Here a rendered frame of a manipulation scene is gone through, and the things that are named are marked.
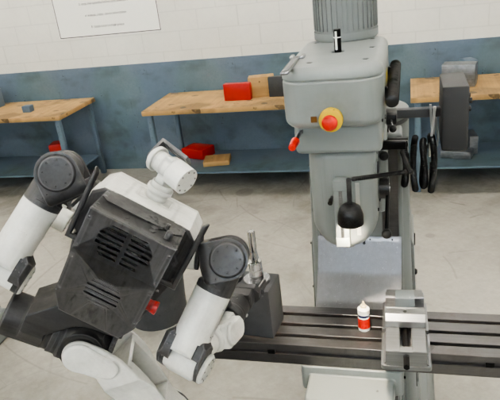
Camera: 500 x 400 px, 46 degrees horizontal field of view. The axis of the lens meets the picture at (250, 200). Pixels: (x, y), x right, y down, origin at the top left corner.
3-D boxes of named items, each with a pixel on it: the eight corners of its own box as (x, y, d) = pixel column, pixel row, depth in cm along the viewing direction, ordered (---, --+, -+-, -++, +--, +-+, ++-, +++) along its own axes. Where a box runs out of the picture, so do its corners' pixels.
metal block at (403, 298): (414, 314, 189) (414, 298, 186) (395, 313, 190) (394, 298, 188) (413, 305, 193) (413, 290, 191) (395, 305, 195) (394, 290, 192)
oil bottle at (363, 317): (370, 332, 196) (368, 305, 191) (357, 332, 197) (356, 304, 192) (371, 325, 199) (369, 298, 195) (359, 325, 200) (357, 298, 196)
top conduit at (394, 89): (398, 107, 146) (398, 94, 145) (382, 108, 148) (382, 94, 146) (401, 70, 186) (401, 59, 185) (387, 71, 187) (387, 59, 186)
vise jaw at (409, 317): (425, 328, 183) (425, 317, 181) (385, 327, 186) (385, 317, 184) (425, 317, 188) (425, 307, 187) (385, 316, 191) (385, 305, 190)
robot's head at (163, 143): (163, 177, 132) (186, 153, 134) (138, 157, 136) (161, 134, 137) (171, 189, 138) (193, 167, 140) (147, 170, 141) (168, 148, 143)
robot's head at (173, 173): (167, 201, 133) (184, 169, 131) (138, 178, 137) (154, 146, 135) (185, 201, 139) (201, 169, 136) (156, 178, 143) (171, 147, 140)
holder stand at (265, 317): (273, 339, 198) (267, 289, 191) (214, 331, 206) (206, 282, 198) (284, 318, 209) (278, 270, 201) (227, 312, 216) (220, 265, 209)
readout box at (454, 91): (471, 150, 185) (474, 85, 177) (441, 151, 188) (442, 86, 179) (466, 131, 203) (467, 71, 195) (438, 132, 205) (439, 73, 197)
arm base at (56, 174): (60, 220, 129) (98, 185, 129) (17, 178, 126) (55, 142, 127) (70, 211, 143) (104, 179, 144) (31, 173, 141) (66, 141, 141)
